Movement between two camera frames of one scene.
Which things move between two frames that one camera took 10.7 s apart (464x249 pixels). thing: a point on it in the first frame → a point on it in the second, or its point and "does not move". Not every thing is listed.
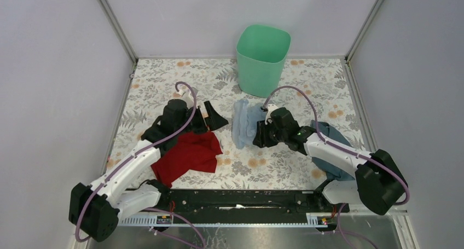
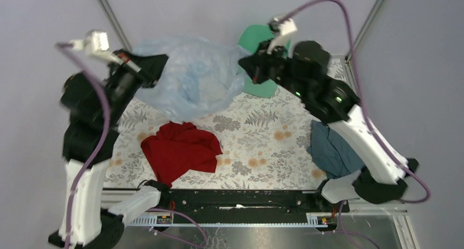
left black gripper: (214, 121) → (151, 67)
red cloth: (191, 152) does not move
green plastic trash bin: (261, 52) does not move
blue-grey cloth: (333, 171) does not move
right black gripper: (261, 139) → (250, 63)
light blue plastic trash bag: (245, 116) → (201, 76)
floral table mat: (317, 90) does not move
